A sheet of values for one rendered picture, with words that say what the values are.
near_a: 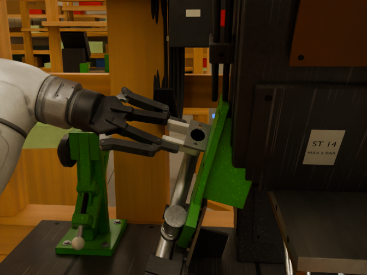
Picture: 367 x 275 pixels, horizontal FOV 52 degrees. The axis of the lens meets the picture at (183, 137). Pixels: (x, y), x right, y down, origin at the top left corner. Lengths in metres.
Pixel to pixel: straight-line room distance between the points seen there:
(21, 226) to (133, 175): 0.33
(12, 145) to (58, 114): 0.09
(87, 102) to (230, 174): 0.28
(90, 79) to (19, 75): 0.39
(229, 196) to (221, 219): 0.46
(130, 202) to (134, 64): 0.37
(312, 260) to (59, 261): 0.59
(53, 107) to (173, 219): 0.28
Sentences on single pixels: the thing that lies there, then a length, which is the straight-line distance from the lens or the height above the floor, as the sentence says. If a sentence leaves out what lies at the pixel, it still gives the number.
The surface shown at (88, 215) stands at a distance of 0.86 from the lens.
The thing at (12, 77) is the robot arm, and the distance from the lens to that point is 0.72.
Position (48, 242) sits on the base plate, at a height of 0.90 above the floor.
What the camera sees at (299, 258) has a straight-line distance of 0.46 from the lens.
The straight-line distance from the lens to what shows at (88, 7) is 7.66.
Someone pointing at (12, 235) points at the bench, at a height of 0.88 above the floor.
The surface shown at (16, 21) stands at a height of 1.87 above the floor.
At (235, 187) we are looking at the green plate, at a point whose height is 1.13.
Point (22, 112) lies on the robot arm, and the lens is 0.70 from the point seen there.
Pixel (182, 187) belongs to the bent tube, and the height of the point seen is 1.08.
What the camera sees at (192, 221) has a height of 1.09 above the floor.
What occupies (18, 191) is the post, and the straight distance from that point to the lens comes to 1.20.
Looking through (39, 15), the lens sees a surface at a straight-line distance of 10.48.
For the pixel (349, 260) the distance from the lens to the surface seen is 0.47.
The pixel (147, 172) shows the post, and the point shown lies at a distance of 1.01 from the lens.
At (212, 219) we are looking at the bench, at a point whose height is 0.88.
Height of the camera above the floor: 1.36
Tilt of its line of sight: 14 degrees down
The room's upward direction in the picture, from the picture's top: straight up
